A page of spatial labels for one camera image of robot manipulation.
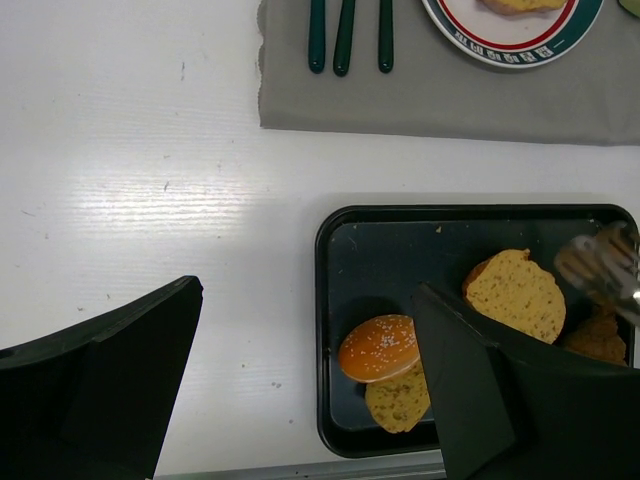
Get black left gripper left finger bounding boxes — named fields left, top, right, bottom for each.
left=1, top=276, right=203, bottom=479

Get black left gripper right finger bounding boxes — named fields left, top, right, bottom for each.
left=412, top=284, right=639, bottom=479

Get metal food tongs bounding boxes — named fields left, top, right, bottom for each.
left=554, top=222, right=639, bottom=327

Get small oval bread slice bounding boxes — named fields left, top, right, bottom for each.
left=365, top=362, right=431, bottom=434

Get orange bagel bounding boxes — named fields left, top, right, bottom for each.
left=562, top=306, right=627, bottom=366

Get sesame bun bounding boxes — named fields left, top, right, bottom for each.
left=338, top=314, right=420, bottom=384

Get black baking tray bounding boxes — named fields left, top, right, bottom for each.
left=315, top=204, right=633, bottom=458

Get grey cloth placemat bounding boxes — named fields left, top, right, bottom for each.
left=257, top=1, right=639, bottom=145

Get white plate teal red rim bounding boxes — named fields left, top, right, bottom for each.
left=423, top=1, right=603, bottom=69

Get aluminium front rail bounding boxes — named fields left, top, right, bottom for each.
left=157, top=454, right=447, bottom=479

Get gold fork green handle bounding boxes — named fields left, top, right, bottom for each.
left=333, top=0, right=356, bottom=77

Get gold knife green handle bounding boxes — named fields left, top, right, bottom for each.
left=378, top=0, right=394, bottom=74

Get gold spoon green handle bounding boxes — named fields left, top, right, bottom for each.
left=307, top=0, right=326, bottom=74

